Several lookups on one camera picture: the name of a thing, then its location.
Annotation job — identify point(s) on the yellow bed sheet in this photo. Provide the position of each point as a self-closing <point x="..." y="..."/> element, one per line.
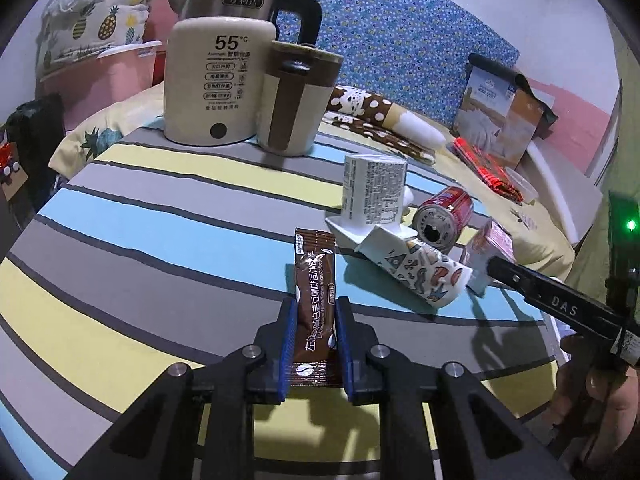
<point x="530" y="230"/>

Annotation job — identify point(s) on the purple and white carton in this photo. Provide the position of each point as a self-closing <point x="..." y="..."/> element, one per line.
<point x="372" y="190"/>

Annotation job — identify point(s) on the clear plastic container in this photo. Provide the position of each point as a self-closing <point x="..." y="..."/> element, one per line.
<point x="525" y="190"/>

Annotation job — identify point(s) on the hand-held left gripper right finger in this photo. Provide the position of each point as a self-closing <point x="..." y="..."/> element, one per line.
<point x="347" y="350"/>

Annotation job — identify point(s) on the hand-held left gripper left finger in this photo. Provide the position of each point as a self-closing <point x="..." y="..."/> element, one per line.
<point x="287" y="350"/>

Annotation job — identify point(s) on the red and brown toy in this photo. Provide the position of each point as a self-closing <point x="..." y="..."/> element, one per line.
<point x="11" y="170"/>

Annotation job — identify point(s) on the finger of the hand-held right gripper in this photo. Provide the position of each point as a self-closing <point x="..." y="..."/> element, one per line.
<point x="550" y="296"/>

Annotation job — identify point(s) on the patterned paper cup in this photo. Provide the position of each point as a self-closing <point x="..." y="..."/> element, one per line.
<point x="430" y="275"/>

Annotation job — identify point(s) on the cardboard quilt box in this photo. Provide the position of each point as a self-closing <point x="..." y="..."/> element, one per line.
<point x="495" y="115"/>

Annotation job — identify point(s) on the green curtain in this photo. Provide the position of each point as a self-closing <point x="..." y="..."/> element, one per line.
<point x="625" y="110"/>

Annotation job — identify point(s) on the red drink can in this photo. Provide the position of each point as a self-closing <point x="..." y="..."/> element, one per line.
<point x="450" y="205"/>

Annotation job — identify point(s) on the pink carton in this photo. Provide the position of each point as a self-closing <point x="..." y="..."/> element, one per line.
<point x="492" y="240"/>

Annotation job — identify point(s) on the brown polka dot pillow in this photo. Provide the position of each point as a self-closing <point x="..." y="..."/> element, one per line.
<point x="370" y="105"/>

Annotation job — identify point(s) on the striped tablecloth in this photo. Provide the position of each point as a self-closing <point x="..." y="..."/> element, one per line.
<point x="150" y="240"/>

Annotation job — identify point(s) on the red plaid cloth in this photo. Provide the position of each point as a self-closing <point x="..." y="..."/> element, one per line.
<point x="485" y="165"/>

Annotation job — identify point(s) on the brown polka dot blanket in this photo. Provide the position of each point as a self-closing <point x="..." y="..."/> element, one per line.
<point x="370" y="132"/>

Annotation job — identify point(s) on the blue floral headboard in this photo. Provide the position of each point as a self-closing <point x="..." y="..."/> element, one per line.
<point x="400" y="35"/>

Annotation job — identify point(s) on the black bag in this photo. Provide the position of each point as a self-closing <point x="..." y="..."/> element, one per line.
<point x="35" y="120"/>

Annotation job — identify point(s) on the steel and beige electric kettle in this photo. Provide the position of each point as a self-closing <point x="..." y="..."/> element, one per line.
<point x="210" y="100"/>

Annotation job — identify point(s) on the white bed side rail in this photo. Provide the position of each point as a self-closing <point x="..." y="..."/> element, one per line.
<point x="565" y="180"/>

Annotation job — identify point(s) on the brown coffee sachet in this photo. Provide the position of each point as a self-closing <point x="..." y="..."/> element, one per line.
<point x="315" y="285"/>

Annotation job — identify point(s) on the person's right hand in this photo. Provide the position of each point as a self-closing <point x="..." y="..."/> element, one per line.
<point x="620" y="395"/>

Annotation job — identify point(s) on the beige and brown lidded mug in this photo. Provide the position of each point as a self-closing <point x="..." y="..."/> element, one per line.
<point x="305" y="120"/>

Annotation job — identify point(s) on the pink storage box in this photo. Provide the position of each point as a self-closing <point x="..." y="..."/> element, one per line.
<point x="115" y="85"/>

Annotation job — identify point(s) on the pineapple print quilt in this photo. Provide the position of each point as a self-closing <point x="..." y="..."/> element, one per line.
<point x="100" y="25"/>

